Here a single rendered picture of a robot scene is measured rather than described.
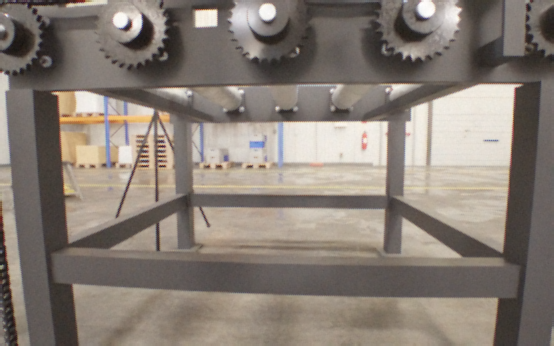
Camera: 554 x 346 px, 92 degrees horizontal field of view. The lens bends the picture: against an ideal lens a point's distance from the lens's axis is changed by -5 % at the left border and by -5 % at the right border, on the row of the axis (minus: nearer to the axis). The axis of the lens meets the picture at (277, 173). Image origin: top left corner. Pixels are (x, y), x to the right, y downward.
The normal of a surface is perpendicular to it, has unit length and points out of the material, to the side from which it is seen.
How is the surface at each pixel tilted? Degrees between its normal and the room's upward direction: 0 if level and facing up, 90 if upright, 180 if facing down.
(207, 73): 90
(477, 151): 90
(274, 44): 90
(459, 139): 90
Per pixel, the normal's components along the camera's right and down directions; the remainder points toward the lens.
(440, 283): -0.07, 0.09
